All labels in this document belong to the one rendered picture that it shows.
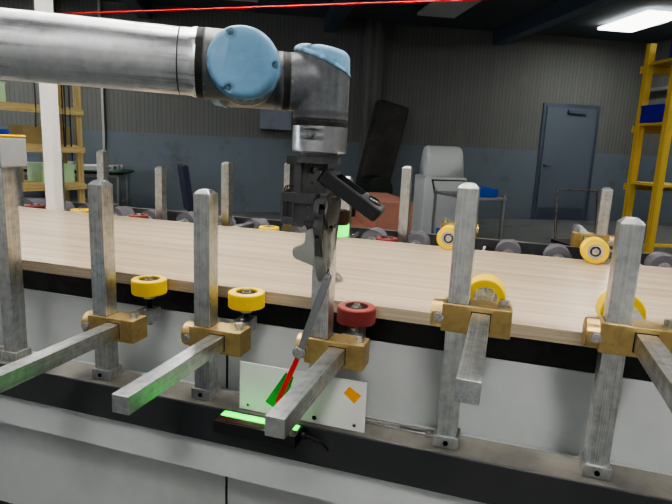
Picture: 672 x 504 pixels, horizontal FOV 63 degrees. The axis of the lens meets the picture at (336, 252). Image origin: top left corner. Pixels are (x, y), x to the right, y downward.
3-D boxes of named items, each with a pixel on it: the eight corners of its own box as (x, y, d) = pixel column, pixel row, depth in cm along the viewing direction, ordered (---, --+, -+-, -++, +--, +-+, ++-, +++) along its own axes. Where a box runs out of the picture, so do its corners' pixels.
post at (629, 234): (603, 502, 92) (646, 219, 83) (581, 497, 93) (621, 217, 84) (600, 490, 95) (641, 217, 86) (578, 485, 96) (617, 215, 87)
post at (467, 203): (454, 451, 98) (479, 183, 89) (435, 447, 99) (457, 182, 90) (456, 441, 102) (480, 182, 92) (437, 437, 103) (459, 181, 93)
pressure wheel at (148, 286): (171, 326, 127) (170, 278, 125) (135, 331, 123) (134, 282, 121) (163, 316, 134) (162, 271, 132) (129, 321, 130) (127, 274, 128)
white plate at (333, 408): (363, 433, 102) (366, 383, 100) (238, 408, 110) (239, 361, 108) (364, 432, 103) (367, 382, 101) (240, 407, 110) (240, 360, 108)
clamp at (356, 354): (362, 372, 100) (363, 346, 99) (293, 361, 104) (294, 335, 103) (369, 361, 106) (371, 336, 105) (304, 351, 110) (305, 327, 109)
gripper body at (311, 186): (296, 221, 98) (298, 153, 95) (342, 226, 95) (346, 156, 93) (279, 227, 91) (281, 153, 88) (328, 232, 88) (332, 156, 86)
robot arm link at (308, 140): (353, 129, 92) (337, 126, 83) (352, 158, 93) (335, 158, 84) (304, 126, 95) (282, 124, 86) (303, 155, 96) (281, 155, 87)
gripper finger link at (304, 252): (294, 277, 95) (297, 225, 94) (327, 281, 94) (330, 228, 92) (288, 281, 92) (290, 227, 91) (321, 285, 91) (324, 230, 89)
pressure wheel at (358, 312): (367, 366, 109) (371, 311, 107) (330, 360, 112) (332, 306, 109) (377, 352, 117) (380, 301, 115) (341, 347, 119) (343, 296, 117)
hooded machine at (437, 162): (408, 237, 772) (414, 144, 747) (447, 238, 779) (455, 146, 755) (420, 245, 709) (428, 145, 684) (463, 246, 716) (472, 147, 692)
